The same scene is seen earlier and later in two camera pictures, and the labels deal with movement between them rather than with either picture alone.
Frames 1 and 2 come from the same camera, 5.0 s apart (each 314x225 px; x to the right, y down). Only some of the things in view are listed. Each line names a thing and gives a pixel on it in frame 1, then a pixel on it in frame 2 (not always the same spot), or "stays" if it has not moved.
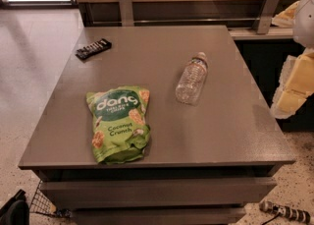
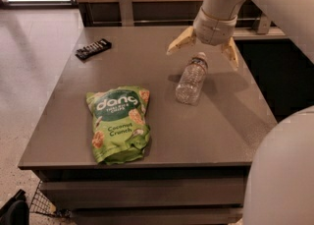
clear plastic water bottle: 192,79 stays
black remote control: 93,48 stays
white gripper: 304,23 to 213,29
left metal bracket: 126,7 stays
